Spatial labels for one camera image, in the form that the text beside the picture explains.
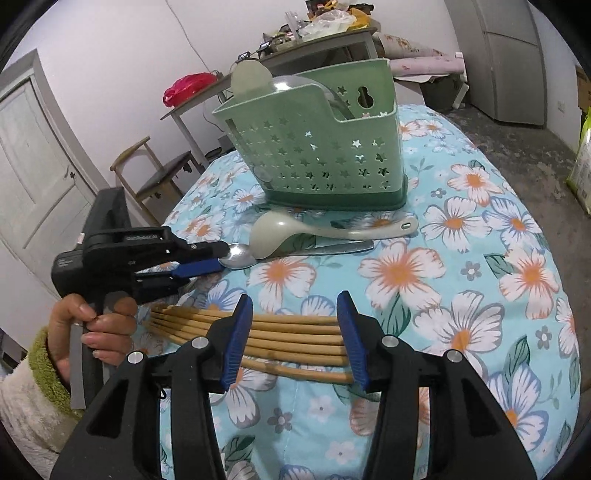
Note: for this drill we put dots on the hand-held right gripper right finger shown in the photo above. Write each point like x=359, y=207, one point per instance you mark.
x=353, y=341

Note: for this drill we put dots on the bundle of bamboo chopsticks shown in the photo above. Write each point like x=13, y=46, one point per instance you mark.
x=295, y=337

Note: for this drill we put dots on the wooden bench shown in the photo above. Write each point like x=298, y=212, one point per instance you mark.
x=166, y=173

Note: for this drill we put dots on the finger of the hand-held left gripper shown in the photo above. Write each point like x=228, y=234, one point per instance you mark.
x=198, y=251
x=198, y=268

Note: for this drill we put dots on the rolled pink printed mat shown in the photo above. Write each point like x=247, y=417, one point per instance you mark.
x=420, y=53

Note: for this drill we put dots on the white panel door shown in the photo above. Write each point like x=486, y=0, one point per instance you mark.
x=32, y=175

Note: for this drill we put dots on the white round rice paddle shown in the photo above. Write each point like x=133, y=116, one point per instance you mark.
x=249, y=76

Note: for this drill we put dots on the yellow green bag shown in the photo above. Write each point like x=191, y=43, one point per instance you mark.
x=582, y=157

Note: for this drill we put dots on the metal spoon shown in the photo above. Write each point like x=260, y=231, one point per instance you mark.
x=238, y=256

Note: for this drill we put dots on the grey side table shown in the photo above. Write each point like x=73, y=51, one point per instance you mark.
x=203, y=94

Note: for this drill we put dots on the cluttered grey table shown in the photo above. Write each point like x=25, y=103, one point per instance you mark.
x=318, y=48

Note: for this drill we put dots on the clear plastic bag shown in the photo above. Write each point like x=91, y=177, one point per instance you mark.
x=325, y=23

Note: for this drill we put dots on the cardboard box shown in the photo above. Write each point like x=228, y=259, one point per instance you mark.
x=584, y=87

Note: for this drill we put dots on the red plastic bag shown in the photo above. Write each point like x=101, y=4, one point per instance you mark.
x=187, y=87

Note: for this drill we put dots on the grey cabinet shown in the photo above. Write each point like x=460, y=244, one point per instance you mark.
x=512, y=60

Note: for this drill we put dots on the steel ladle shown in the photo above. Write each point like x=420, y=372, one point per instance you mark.
x=295, y=84

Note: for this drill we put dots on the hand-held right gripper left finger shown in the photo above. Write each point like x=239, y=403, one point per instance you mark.
x=238, y=341

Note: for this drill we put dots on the floral blue tablecloth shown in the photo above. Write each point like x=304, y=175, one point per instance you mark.
x=461, y=277

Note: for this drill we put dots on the yellow package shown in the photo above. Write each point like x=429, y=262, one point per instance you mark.
x=361, y=17

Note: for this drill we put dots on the person's left forearm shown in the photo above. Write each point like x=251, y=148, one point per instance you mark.
x=27, y=415

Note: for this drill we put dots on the green plastic utensil basket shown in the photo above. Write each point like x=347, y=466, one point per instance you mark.
x=323, y=157

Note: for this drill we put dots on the person's left hand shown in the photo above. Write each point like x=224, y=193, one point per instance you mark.
x=115, y=332

